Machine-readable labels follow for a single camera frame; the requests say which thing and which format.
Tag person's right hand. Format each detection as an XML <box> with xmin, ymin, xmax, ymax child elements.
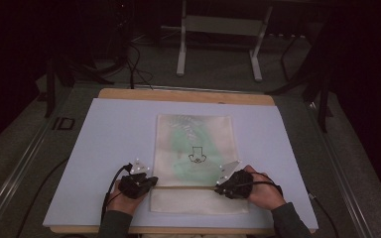
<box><xmin>243</xmin><ymin>165</ymin><xmax>288</xmax><ymax>212</ymax></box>

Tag metal floor rail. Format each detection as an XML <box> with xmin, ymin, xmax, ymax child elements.
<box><xmin>0</xmin><ymin>84</ymin><xmax>77</xmax><ymax>238</ymax></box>
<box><xmin>306</xmin><ymin>100</ymin><xmax>376</xmax><ymax>238</ymax></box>

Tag white table cover board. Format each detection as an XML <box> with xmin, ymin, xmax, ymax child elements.
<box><xmin>42</xmin><ymin>97</ymin><xmax>319</xmax><ymax>231</ymax></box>

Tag person's left hand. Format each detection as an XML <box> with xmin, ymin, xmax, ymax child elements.
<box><xmin>107</xmin><ymin>183</ymin><xmax>149</xmax><ymax>216</ymax></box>

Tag black rectangular floor frame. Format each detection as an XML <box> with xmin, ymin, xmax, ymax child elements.
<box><xmin>52</xmin><ymin>116</ymin><xmax>76</xmax><ymax>131</ymax></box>

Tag clear plastic zip bag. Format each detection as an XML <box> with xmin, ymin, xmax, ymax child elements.
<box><xmin>149</xmin><ymin>113</ymin><xmax>250</xmax><ymax>215</ymax></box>

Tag wooden scroll rod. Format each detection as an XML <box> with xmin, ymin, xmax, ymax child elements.
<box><xmin>151</xmin><ymin>185</ymin><xmax>218</xmax><ymax>190</ymax></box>

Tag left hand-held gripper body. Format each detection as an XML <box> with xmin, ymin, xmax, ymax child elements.
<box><xmin>118</xmin><ymin>158</ymin><xmax>152</xmax><ymax>200</ymax></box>

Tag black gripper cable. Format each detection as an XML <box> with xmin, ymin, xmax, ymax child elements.
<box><xmin>14</xmin><ymin>156</ymin><xmax>134</xmax><ymax>238</ymax></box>
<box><xmin>244</xmin><ymin>172</ymin><xmax>340</xmax><ymax>238</ymax></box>

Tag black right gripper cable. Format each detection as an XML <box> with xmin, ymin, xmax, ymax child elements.
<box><xmin>244</xmin><ymin>172</ymin><xmax>340</xmax><ymax>238</ymax></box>

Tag black floor cables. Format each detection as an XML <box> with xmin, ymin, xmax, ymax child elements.
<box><xmin>112</xmin><ymin>19</ymin><xmax>155</xmax><ymax>91</ymax></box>

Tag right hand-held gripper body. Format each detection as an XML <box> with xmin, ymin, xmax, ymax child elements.
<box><xmin>217</xmin><ymin>161</ymin><xmax>254</xmax><ymax>200</ymax></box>

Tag white metal stand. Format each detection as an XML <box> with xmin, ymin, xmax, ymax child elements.
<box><xmin>176</xmin><ymin>0</ymin><xmax>275</xmax><ymax>83</ymax></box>

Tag black tripod stand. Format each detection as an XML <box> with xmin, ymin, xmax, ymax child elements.
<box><xmin>266</xmin><ymin>29</ymin><xmax>334</xmax><ymax>134</ymax></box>
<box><xmin>44</xmin><ymin>49</ymin><xmax>115</xmax><ymax>119</ymax></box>

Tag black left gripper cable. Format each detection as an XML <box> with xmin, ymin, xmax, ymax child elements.
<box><xmin>14</xmin><ymin>156</ymin><xmax>134</xmax><ymax>238</ymax></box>

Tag wooden table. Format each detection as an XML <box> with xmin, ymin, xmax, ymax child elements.
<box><xmin>49</xmin><ymin>87</ymin><xmax>312</xmax><ymax>236</ymax></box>

